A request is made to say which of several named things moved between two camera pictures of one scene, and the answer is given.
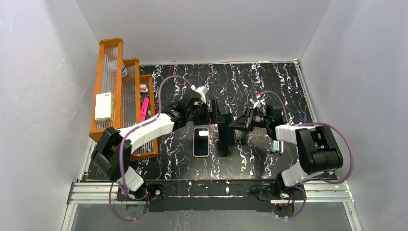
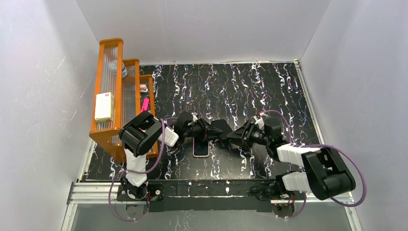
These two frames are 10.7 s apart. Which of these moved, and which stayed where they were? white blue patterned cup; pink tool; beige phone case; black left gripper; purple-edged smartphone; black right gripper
Moved: black left gripper; black right gripper
Stayed: white blue patterned cup; purple-edged smartphone; beige phone case; pink tool
